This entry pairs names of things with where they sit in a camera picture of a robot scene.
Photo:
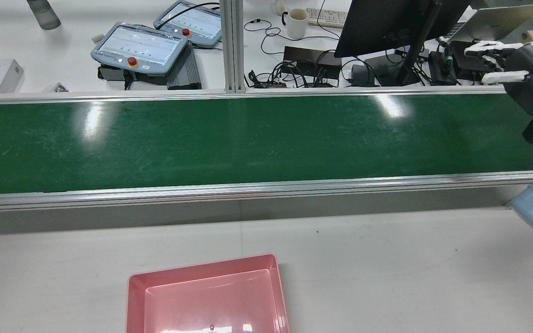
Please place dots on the right white dexterous robot hand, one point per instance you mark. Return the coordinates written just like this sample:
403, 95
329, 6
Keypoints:
532, 74

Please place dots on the white keyboard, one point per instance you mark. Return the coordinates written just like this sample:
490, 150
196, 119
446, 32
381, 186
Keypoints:
326, 17

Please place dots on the pink plastic box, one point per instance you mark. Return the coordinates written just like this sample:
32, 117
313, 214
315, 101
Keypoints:
211, 300

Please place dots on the aluminium profile post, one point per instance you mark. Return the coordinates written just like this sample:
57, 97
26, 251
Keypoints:
232, 46

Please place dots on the black power adapter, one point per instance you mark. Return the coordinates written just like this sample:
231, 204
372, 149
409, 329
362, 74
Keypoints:
362, 75

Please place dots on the green belt conveyor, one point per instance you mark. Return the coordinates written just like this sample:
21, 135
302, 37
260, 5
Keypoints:
248, 138

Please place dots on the white mug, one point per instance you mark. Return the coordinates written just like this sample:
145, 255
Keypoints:
296, 25

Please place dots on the grey bottle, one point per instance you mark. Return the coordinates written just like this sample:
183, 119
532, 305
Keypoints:
44, 16

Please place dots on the white computer mouse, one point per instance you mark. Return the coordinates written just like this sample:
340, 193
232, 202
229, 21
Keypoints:
280, 8

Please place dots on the black electronics box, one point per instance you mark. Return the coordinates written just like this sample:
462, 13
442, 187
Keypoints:
442, 69

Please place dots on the dark ribbed control box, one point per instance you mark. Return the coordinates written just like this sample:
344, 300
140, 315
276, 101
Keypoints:
184, 69

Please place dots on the silver laptop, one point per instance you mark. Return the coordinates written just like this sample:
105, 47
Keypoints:
493, 23

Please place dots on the black computer monitor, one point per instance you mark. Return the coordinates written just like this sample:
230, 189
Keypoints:
377, 27

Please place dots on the grey robot teach pendant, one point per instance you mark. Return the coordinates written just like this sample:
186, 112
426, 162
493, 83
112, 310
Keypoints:
137, 46
197, 21

